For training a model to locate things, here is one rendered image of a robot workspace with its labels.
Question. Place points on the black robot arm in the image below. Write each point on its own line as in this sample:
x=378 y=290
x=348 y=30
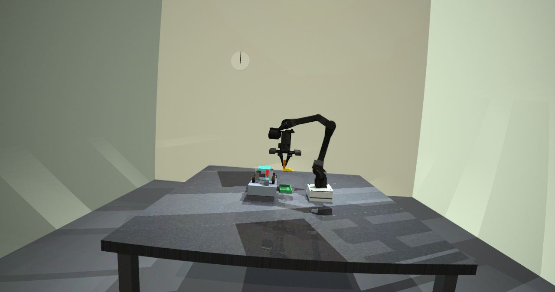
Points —
x=275 y=133

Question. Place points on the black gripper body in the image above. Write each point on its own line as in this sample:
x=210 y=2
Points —
x=285 y=148

